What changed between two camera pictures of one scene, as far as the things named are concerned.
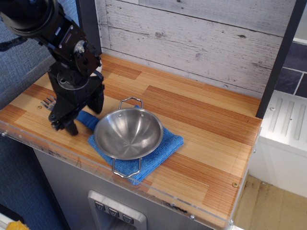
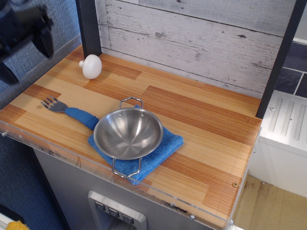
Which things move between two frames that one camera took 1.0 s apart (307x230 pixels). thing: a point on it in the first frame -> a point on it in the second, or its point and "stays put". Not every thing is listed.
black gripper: x=72 y=93 -> x=18 y=25
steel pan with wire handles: x=127 y=135 stays put
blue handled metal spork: x=89 y=121 stays put
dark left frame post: x=88 y=22 stays put
